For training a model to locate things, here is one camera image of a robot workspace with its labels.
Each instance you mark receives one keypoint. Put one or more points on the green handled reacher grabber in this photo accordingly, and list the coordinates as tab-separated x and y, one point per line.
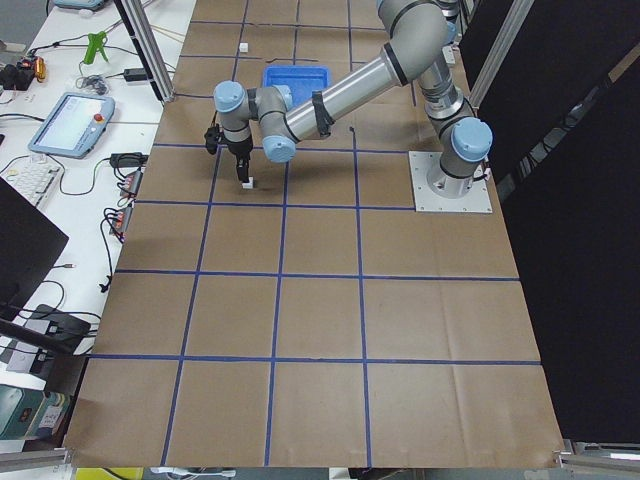
96	45

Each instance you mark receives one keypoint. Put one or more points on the black monitor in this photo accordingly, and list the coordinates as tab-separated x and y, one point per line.
30	246

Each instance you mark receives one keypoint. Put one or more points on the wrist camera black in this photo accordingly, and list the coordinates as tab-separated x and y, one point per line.
212	139

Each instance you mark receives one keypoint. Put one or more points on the aluminium frame post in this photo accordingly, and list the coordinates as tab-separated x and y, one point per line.
140	32

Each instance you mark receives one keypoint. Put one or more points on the black power adapter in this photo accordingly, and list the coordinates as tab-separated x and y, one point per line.
135	75

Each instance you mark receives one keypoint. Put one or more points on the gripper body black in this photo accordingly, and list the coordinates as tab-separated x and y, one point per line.
239	148

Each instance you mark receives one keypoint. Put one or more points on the brown paper table cover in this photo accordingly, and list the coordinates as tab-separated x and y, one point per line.
317	319

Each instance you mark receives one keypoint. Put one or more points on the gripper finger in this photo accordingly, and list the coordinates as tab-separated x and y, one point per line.
240	169
246	169

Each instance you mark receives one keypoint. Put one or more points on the white keyboard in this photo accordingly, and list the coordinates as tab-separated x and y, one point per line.
34	181

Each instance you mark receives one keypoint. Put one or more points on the white block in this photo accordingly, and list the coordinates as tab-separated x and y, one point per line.
249	184

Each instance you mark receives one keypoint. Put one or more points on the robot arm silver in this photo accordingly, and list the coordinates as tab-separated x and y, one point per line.
418	32
457	14

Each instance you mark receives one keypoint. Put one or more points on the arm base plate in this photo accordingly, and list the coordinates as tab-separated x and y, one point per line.
436	192

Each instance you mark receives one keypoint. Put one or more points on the blue plastic tray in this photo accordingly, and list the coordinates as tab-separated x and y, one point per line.
300	80

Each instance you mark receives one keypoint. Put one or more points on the teach pendant blue white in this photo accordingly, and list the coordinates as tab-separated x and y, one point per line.
74	125

